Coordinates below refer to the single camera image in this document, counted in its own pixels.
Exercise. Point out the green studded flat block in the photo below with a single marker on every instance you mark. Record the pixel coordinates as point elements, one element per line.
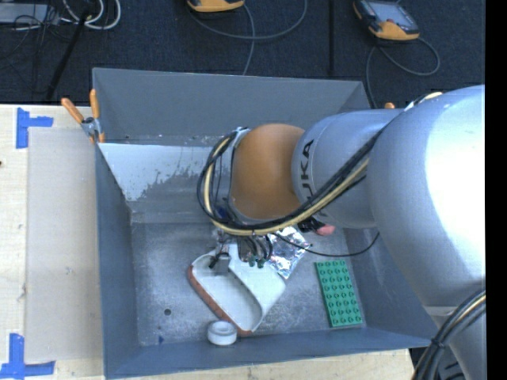
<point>339,293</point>

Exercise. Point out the pale cardboard board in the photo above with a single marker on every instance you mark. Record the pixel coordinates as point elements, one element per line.
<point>59,244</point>

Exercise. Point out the small pink object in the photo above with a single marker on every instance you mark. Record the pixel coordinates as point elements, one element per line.
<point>327,230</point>

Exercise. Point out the silver foil packet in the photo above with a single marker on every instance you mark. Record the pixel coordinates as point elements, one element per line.
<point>288,257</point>

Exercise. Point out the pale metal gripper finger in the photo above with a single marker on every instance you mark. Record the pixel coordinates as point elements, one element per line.
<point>213,262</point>
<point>223,264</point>

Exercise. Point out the grey metal bin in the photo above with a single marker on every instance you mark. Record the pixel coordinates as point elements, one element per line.
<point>174,275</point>

